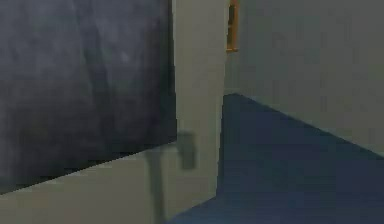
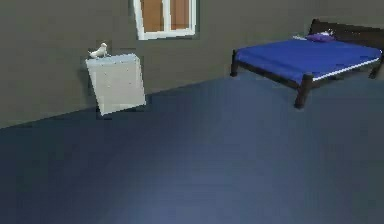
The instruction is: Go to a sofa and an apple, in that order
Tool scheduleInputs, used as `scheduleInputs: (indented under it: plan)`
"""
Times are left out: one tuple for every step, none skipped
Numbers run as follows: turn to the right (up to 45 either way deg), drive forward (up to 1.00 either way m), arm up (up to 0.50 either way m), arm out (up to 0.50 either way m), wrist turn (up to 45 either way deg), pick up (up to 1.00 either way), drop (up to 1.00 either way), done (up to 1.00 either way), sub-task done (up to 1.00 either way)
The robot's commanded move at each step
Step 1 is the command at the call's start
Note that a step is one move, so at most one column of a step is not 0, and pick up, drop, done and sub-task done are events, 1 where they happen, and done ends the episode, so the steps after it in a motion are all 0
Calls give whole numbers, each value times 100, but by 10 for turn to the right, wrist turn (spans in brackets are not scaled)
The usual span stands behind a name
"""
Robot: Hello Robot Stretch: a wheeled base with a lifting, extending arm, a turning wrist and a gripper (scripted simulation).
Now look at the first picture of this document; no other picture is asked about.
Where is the dark grey framed wall picture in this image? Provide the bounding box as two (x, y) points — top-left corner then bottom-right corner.
(0, 0), (178, 196)

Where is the orange framed wall picture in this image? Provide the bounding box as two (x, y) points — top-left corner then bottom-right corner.
(226, 0), (240, 53)

